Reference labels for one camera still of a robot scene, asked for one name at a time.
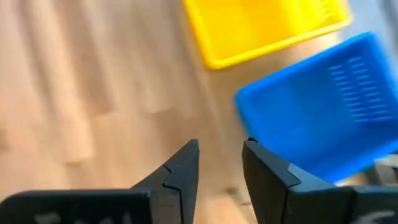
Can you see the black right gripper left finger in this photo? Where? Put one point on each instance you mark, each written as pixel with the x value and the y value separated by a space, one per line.
pixel 180 186

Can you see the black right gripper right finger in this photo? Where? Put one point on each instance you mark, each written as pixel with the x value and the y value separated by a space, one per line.
pixel 280 193

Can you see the blue plastic basket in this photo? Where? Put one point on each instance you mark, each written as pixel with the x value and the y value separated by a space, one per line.
pixel 311 109

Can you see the yellow plastic basket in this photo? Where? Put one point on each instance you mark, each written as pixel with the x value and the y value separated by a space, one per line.
pixel 264 28

